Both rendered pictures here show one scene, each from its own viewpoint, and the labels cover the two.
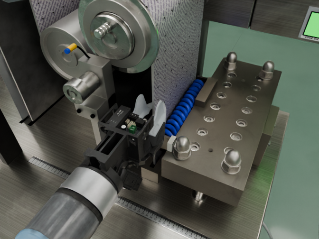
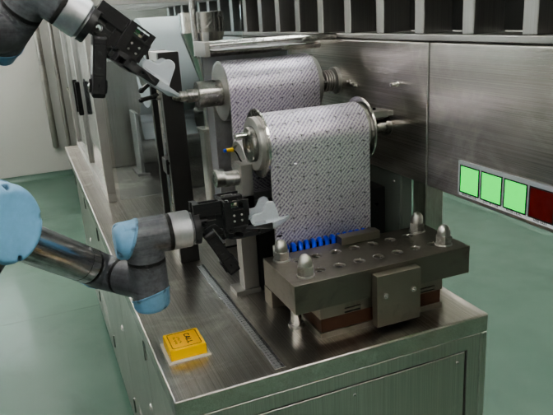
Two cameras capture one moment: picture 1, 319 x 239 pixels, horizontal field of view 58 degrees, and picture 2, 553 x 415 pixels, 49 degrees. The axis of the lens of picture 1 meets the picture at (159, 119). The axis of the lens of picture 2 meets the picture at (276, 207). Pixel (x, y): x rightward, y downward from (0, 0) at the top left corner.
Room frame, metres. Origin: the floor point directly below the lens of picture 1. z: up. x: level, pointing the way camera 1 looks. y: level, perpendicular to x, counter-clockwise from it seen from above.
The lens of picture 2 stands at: (-0.51, -0.82, 1.51)
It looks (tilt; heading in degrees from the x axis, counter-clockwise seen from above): 18 degrees down; 42
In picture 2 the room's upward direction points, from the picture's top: 4 degrees counter-clockwise
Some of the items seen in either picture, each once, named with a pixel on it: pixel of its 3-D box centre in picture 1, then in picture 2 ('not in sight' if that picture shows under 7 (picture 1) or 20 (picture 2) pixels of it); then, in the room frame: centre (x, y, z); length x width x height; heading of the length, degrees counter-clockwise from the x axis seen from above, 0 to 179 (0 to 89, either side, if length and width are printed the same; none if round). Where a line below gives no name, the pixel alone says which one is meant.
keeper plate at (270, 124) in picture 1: (266, 136); (397, 296); (0.46, -0.25, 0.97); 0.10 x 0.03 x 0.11; 154
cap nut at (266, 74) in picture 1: (267, 68); (443, 234); (0.61, -0.28, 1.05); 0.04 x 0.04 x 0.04
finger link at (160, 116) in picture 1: (158, 113); (271, 213); (0.38, 0.00, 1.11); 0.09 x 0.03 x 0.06; 153
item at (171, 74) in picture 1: (178, 72); (322, 201); (0.50, -0.04, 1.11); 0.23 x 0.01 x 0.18; 154
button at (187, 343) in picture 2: not in sight; (184, 344); (0.14, 0.03, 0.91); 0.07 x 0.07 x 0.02; 64
